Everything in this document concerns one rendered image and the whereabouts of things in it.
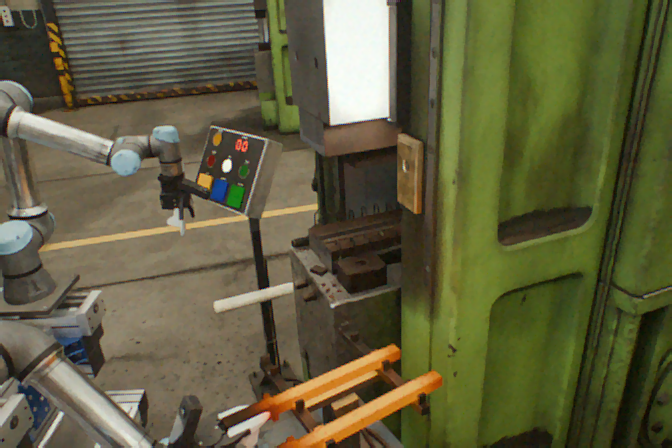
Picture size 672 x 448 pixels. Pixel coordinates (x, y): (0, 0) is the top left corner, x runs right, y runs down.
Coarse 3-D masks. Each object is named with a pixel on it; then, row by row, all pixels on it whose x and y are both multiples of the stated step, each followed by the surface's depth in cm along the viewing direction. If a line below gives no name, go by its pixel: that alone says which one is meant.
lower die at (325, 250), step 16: (400, 208) 177; (336, 224) 169; (352, 224) 166; (368, 224) 163; (400, 224) 162; (336, 240) 155; (352, 240) 156; (384, 240) 155; (400, 240) 158; (320, 256) 161; (336, 256) 151; (400, 256) 160; (336, 272) 154
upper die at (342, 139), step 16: (304, 112) 146; (304, 128) 149; (320, 128) 136; (336, 128) 136; (352, 128) 137; (368, 128) 139; (384, 128) 141; (400, 128) 143; (320, 144) 139; (336, 144) 138; (352, 144) 139; (368, 144) 141; (384, 144) 143
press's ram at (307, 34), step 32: (288, 0) 139; (320, 0) 118; (352, 0) 119; (384, 0) 122; (288, 32) 145; (320, 32) 122; (352, 32) 122; (384, 32) 125; (320, 64) 127; (352, 64) 125; (384, 64) 128; (320, 96) 131; (352, 96) 128; (384, 96) 132
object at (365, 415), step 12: (432, 372) 109; (408, 384) 107; (420, 384) 107; (432, 384) 107; (384, 396) 104; (396, 396) 104; (408, 396) 104; (360, 408) 102; (372, 408) 101; (384, 408) 102; (396, 408) 104; (336, 420) 99; (348, 420) 99; (360, 420) 99; (372, 420) 101; (312, 432) 97; (324, 432) 97; (336, 432) 97; (348, 432) 98; (288, 444) 94; (300, 444) 95; (312, 444) 95; (324, 444) 96
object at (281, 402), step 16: (384, 352) 116; (352, 368) 112; (368, 368) 113; (304, 384) 108; (320, 384) 108; (336, 384) 110; (272, 400) 104; (288, 400) 105; (240, 416) 101; (272, 416) 103
